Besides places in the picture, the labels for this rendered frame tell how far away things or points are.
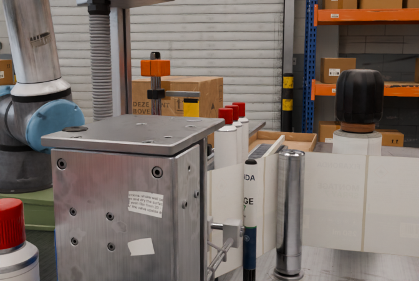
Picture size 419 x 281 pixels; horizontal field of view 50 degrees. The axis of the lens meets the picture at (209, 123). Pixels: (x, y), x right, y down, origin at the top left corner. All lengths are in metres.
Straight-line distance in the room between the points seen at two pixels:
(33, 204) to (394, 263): 0.71
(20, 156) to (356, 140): 0.71
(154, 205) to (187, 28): 4.93
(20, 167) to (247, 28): 4.27
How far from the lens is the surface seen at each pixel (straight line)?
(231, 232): 0.53
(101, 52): 0.70
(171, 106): 1.43
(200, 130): 0.37
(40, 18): 0.93
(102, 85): 0.70
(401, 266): 0.79
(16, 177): 1.09
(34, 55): 0.93
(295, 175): 0.64
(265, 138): 1.98
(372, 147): 0.83
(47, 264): 0.90
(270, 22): 5.15
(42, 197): 1.04
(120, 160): 0.33
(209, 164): 1.01
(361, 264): 0.77
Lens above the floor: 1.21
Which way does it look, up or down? 9 degrees down
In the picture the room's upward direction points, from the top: straight up
